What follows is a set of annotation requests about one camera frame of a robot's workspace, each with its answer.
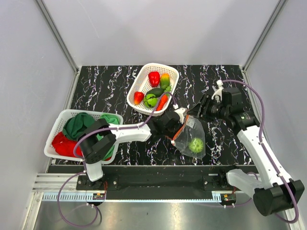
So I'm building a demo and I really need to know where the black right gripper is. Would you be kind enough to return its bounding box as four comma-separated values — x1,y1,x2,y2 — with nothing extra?
186,93,229,123

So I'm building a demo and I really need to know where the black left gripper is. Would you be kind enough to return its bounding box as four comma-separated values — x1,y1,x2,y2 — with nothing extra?
163,120,191,144

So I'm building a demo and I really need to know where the orange fake carrot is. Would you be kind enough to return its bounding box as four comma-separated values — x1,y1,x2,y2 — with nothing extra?
156,86,171,111

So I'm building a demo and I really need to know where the green fake melon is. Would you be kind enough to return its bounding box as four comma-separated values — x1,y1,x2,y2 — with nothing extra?
143,93,158,108

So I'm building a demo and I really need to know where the clear zip top bag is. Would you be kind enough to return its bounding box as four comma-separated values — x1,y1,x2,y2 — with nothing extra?
171,115,206,159

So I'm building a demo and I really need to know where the dark green fake avocado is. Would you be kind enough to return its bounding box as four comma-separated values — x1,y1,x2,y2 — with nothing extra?
146,87,164,97

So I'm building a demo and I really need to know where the orange fake mango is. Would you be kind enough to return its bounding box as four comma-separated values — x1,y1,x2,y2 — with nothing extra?
160,73,170,90

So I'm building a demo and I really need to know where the white perforated plastic basket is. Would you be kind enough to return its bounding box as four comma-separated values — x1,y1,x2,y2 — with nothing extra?
127,63,179,116

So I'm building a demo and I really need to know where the red fake pepper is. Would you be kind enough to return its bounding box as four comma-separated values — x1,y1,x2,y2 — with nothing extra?
148,71,160,88

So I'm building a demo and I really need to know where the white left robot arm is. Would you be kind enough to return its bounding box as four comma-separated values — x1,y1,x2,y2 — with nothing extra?
74,108,187,190

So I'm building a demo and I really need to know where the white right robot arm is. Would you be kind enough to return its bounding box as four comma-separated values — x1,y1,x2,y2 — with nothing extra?
188,88,305,216

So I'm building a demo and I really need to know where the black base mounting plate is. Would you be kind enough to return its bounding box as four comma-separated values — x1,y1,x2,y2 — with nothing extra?
76,166,238,201

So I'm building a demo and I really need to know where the dark green cloth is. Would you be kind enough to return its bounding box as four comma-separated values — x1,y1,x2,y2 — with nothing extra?
62,112,95,141

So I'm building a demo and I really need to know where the white basket with cloths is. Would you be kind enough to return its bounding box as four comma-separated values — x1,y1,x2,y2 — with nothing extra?
44,109,123,161

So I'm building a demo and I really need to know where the red cloth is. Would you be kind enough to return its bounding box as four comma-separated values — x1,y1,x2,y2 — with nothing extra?
51,132,114,161

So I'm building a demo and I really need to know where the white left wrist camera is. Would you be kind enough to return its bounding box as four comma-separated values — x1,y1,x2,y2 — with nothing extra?
173,104,188,123

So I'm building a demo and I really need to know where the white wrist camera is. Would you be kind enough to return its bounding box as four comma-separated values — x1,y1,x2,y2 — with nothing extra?
173,104,188,123
211,80,224,103

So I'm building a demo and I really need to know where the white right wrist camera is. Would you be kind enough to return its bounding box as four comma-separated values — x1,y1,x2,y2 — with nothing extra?
211,80,224,103

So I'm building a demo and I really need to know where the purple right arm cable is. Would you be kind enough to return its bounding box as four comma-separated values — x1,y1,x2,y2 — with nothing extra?
220,79,299,224

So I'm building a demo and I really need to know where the aluminium corner post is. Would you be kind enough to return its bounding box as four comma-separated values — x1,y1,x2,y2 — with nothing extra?
242,0,288,72
34,0,79,73

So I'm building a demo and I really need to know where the aluminium rail frame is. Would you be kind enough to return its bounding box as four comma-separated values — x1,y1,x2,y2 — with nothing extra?
23,166,302,230

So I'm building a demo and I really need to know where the left aluminium corner post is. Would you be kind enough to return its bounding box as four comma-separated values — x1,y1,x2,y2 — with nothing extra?
34,0,79,73

